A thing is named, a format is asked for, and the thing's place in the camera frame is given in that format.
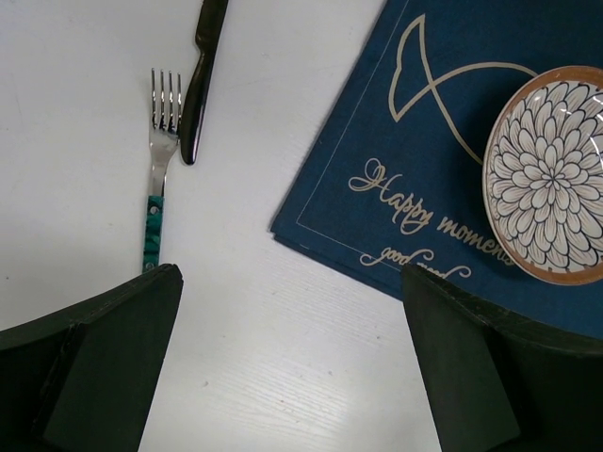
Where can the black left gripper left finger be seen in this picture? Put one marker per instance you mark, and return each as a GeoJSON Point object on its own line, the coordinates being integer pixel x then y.
{"type": "Point", "coordinates": [83, 378]}

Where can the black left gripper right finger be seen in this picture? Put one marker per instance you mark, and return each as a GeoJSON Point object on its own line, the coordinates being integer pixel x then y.
{"type": "Point", "coordinates": [497, 380]}

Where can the floral ceramic plate orange rim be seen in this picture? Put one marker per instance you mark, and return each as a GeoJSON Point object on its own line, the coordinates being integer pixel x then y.
{"type": "Point", "coordinates": [542, 176]}

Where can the blue cloth placemat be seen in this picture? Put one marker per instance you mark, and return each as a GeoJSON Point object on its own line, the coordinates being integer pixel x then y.
{"type": "Point", "coordinates": [394, 176]}

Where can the black table knife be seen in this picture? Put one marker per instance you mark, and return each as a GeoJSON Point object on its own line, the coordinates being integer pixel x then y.
{"type": "Point", "coordinates": [206, 38]}

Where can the fork with teal handle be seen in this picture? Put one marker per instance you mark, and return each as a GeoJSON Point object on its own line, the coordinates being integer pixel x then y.
{"type": "Point", "coordinates": [164, 141]}

